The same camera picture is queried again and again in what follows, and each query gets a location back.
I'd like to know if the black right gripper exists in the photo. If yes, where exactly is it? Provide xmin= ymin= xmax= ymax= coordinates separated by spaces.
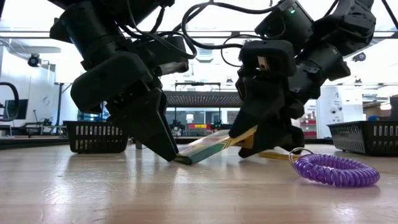
xmin=228 ymin=44 xmax=352 ymax=159

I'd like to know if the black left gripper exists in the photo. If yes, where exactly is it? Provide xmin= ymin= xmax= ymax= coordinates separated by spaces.
xmin=70 ymin=51 xmax=180 ymax=162

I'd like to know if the yellow green crayon box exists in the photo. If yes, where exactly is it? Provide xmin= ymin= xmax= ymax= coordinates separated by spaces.
xmin=174 ymin=125 xmax=259 ymax=166

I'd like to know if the red storage shelf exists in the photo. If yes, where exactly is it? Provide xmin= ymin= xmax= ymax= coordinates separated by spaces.
xmin=300 ymin=113 xmax=317 ymax=138

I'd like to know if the black slotted plastic basket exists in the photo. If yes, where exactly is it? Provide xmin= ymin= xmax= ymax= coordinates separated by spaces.
xmin=326 ymin=120 xmax=398 ymax=156
xmin=63 ymin=120 xmax=130 ymax=154

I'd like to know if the blue glowing display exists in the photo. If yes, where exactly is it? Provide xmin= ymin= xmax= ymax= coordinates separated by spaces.
xmin=77 ymin=110 xmax=108 ymax=121

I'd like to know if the dark computer monitor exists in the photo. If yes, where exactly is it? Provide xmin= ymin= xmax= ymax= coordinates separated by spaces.
xmin=3 ymin=98 xmax=29 ymax=121

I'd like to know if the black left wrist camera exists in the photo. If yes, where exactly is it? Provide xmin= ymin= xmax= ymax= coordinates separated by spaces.
xmin=136 ymin=35 xmax=190 ymax=77

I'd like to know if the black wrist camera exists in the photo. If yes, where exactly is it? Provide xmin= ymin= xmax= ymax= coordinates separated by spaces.
xmin=136 ymin=35 xmax=190 ymax=77
xmin=238 ymin=39 xmax=297 ymax=78

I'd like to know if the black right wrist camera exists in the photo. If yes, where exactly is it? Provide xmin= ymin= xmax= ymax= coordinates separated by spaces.
xmin=238 ymin=39 xmax=297 ymax=78

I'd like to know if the purple coil wrist keychain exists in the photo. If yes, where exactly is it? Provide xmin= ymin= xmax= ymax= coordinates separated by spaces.
xmin=288 ymin=147 xmax=381 ymax=188

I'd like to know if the black overhead frame bar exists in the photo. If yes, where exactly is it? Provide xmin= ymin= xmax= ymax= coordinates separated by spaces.
xmin=0 ymin=30 xmax=398 ymax=39

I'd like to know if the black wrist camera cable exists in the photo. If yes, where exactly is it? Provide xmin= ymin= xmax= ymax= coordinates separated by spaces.
xmin=181 ymin=0 xmax=282 ymax=50
xmin=123 ymin=0 xmax=198 ymax=60

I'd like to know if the black curved hose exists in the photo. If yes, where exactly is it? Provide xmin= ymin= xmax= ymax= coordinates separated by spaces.
xmin=0 ymin=82 xmax=20 ymax=123

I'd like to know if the long black cable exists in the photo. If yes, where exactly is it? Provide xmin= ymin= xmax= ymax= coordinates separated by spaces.
xmin=381 ymin=0 xmax=398 ymax=30

